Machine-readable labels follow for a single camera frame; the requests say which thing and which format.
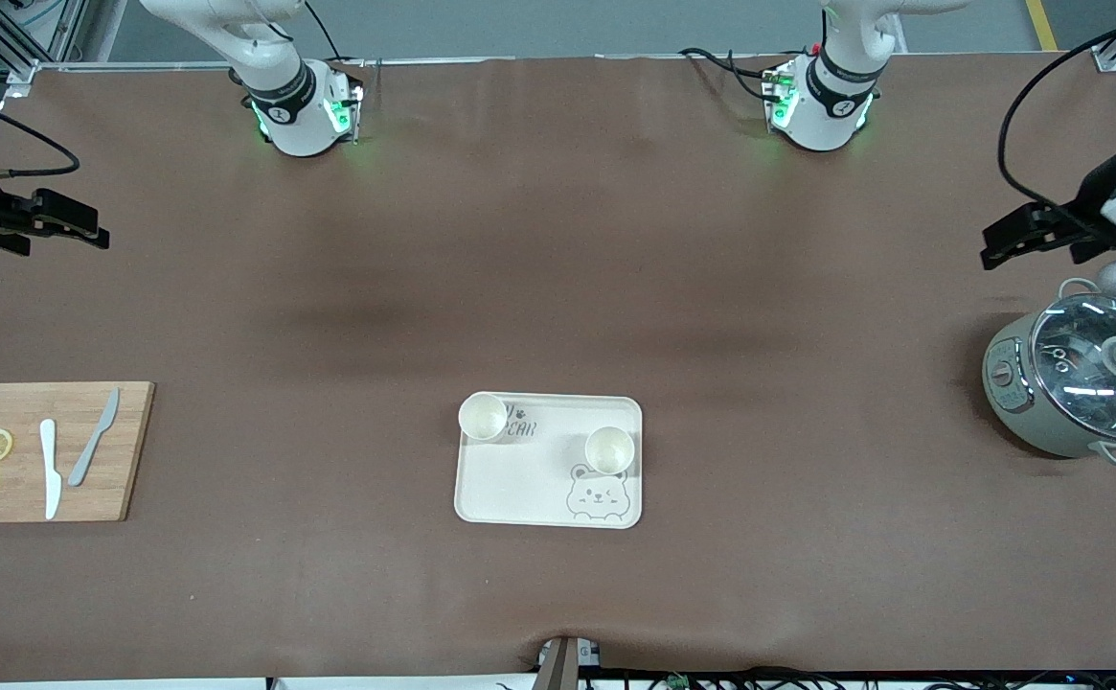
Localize white cup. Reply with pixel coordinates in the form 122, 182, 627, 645
583, 425, 636, 475
458, 392, 509, 443

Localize glass pot lid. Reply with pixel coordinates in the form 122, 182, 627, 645
1030, 294, 1116, 442

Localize grey-green electric cooking pot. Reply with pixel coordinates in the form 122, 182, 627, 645
982, 278, 1116, 469

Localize wooden cutting board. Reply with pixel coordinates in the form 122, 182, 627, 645
0, 381, 156, 524

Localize grey plastic knife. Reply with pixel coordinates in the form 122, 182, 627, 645
68, 388, 121, 487

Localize white plastic knife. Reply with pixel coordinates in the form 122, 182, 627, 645
39, 419, 62, 520

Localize brown table cover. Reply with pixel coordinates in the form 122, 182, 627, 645
0, 53, 1116, 683

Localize cream bear print tray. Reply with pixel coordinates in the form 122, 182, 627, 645
453, 392, 644, 530

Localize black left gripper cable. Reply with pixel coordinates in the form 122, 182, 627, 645
996, 0, 1116, 241

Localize black right arm base cable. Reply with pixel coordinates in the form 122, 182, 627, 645
304, 0, 344, 64

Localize black arm base cable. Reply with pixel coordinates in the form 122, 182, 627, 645
680, 46, 781, 102
304, 0, 344, 64

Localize black left arm base cable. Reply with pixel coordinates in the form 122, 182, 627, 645
680, 46, 781, 102

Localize grey table edge bracket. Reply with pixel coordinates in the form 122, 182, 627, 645
536, 636, 603, 690

